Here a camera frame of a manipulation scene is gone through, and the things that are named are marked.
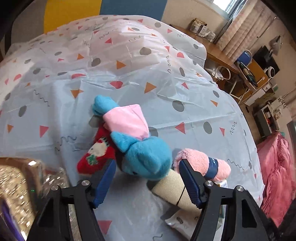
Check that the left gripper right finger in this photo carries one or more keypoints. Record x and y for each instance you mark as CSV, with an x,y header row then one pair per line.
x,y
244,220

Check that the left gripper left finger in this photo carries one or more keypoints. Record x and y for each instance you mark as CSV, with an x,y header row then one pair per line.
x,y
53,221

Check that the pink towel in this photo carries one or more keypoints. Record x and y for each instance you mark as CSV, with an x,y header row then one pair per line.
x,y
210,168

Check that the white plastic packet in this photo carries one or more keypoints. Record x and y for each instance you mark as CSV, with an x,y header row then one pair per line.
x,y
184,221

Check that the beige bandage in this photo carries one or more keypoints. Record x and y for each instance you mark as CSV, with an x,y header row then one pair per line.
x,y
172,189

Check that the red christmas sock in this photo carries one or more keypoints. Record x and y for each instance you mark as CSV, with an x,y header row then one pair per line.
x,y
97,156

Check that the blue plush toy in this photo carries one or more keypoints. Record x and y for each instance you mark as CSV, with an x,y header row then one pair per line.
x,y
143,154

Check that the blue tissue pack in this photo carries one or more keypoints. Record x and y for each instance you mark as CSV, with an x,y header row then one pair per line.
x,y
222,183

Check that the purple cardboard box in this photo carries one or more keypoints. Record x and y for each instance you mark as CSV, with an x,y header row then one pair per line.
x,y
9,228

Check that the ornate gold tissue box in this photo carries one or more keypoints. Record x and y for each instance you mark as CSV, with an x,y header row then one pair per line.
x,y
25,183

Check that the pink ruffled blanket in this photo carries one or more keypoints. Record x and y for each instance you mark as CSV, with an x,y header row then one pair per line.
x,y
278,176

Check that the white shelf cabinet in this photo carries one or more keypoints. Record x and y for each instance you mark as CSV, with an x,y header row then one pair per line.
x,y
270,120

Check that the patterned plastic tablecloth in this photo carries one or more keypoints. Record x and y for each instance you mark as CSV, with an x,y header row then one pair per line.
x,y
48,87

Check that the white fan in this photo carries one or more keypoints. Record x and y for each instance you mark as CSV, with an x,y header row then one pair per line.
x,y
270,72

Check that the white tote bag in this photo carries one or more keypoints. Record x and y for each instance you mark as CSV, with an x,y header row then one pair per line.
x,y
218,72

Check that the blue folding chair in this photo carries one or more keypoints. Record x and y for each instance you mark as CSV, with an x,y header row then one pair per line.
x,y
245,58

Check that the black television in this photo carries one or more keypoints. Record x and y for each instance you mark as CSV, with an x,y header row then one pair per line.
x,y
265,59

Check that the wooden desk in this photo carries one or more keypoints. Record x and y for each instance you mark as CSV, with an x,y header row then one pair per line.
x,y
213,52

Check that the right curtain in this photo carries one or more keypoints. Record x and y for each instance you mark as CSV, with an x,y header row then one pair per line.
x,y
250,22

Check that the items on desk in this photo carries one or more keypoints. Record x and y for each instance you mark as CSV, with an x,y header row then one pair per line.
x,y
200,29

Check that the window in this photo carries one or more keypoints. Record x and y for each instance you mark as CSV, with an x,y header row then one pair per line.
x,y
225,8

